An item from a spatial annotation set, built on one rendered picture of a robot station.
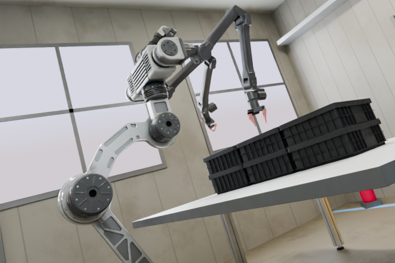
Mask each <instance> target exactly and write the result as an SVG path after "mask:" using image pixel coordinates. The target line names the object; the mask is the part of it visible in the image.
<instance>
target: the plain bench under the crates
mask: <svg viewBox="0 0 395 263"><path fill-rule="evenodd" d="M387 140H388V141H385V144H384V145H382V146H379V147H376V148H374V149H371V150H369V151H366V152H364V153H362V154H359V155H356V156H354V157H350V158H347V159H343V160H339V161H335V162H333V163H329V164H325V165H322V166H318V167H315V168H311V169H308V170H304V171H298V172H296V173H293V174H289V175H287V176H283V177H279V178H275V179H272V180H269V181H265V182H262V183H258V184H253V185H251V186H247V187H243V188H240V189H237V190H233V191H229V192H226V193H223V194H219V195H218V194H214V195H210V196H208V197H205V198H201V199H199V200H196V201H193V202H191V203H187V204H184V205H181V206H178V207H175V208H172V209H170V210H166V211H163V212H161V213H157V214H155V215H151V216H149V217H146V218H143V219H140V220H137V221H134V222H132V225H133V229H135V228H142V227H148V226H153V225H159V224H166V223H170V222H177V221H184V220H191V219H195V218H202V217H209V216H213V215H220V219H221V221H222V225H223V228H224V231H225V234H226V238H227V241H228V244H229V247H230V251H231V253H232V257H233V260H234V263H247V260H246V257H245V253H244V250H243V247H242V244H241V242H240V238H239V234H238V232H237V229H236V226H235V222H234V220H233V216H232V213H233V212H238V211H244V210H251V209H255V208H262V207H269V206H273V205H281V204H287V203H294V202H298V201H305V200H312V199H316V201H317V204H318V206H319V209H320V212H321V214H322V217H323V219H324V222H325V225H326V227H327V230H328V232H329V235H330V238H331V240H332V243H333V245H334V247H336V246H338V247H337V250H342V249H344V247H343V246H342V245H343V244H344V241H343V239H342V236H341V234H340V231H339V228H338V226H337V224H336V221H335V219H334V216H333V213H332V211H331V208H330V206H329V203H328V200H327V198H326V197H330V196H334V195H341V194H347V193H354V192H358V191H366V190H372V189H377V188H383V187H388V186H390V185H392V184H394V183H395V137H394V138H390V139H387Z"/></svg>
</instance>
